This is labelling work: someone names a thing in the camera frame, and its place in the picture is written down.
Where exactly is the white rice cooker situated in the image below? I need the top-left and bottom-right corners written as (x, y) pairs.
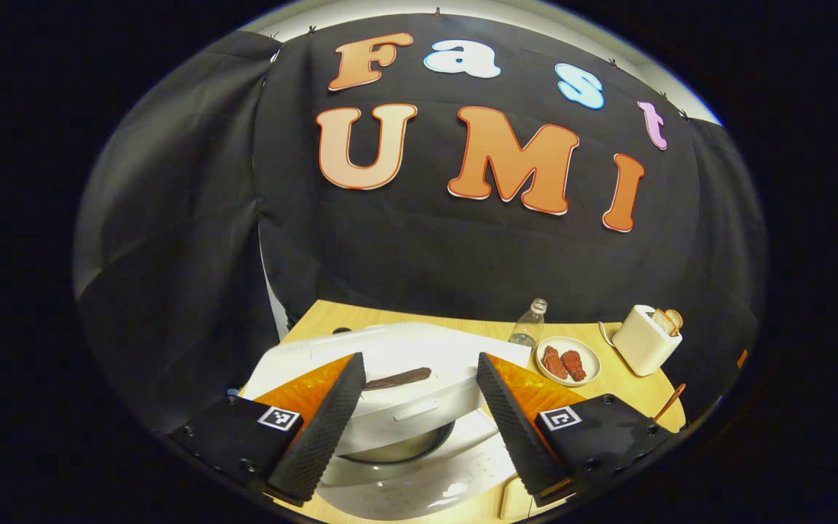
top-left (241, 322), bottom-right (532, 521)

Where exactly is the white toaster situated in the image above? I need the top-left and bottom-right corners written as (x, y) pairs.
top-left (612, 304), bottom-right (684, 377)

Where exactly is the brown wooden spoon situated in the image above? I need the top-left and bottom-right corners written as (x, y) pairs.
top-left (653, 384), bottom-right (687, 424)

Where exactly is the black backdrop cloth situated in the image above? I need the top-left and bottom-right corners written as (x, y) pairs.
top-left (73, 13), bottom-right (767, 437)

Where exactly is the clear plastic water bottle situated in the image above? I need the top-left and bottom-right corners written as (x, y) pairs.
top-left (508, 298), bottom-right (548, 349)

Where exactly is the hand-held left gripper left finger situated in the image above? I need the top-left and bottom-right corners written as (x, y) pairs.
top-left (168, 352), bottom-right (367, 508)

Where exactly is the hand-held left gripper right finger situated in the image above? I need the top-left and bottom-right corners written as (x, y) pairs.
top-left (476, 352), bottom-right (674, 508)

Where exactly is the white round plate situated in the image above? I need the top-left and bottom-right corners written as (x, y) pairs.
top-left (535, 336), bottom-right (602, 387)

